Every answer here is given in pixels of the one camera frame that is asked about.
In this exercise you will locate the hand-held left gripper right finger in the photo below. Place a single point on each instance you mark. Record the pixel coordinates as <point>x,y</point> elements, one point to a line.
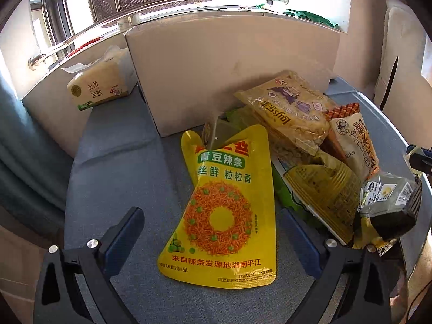
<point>300,243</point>

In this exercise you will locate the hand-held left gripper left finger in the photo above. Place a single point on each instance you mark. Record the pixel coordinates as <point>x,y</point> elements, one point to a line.
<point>123,243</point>

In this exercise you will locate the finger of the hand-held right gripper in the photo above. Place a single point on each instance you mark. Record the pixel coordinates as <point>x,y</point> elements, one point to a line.
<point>422,160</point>

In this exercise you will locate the gold foil snack packet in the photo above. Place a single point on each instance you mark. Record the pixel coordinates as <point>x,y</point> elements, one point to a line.
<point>324,192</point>

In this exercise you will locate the green snack packet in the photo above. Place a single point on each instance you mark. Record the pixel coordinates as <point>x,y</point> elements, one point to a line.
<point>285,189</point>

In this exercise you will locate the dark grey snack packet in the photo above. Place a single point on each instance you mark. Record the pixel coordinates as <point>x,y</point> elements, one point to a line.
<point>388,216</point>

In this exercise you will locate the yellow snack packet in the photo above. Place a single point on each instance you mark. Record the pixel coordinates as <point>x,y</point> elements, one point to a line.
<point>368,236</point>

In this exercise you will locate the orange and white snack packet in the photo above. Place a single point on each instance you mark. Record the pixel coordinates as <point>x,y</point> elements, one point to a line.
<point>354,138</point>

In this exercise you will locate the pale grain print snack packet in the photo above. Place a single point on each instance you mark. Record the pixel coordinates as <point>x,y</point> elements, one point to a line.
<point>290,153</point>

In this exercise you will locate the yellow spicy strip pouch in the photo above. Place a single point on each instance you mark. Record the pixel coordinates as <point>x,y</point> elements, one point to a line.
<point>219,175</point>

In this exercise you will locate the beige cartoon snack bag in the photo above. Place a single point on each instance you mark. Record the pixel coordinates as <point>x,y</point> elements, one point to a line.
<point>287,108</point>

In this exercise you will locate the white cardboard box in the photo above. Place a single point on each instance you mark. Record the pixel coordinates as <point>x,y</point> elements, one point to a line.
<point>219,60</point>

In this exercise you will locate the white upholstered chair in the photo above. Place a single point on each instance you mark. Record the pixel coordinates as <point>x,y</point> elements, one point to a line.
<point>401,40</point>

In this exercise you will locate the teal curtain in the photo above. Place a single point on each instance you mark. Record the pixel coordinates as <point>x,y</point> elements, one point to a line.
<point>23,158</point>

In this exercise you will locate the yellow tissue pack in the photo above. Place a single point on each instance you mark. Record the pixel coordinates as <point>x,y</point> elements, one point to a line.
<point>101,87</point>

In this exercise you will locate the green plastic bag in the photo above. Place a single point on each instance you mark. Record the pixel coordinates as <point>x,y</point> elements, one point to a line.
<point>310,16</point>

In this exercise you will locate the metal window guard bars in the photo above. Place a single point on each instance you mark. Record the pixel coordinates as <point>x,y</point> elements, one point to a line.
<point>57,6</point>

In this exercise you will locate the steel window rail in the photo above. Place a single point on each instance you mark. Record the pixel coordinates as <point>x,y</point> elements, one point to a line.
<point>35,61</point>

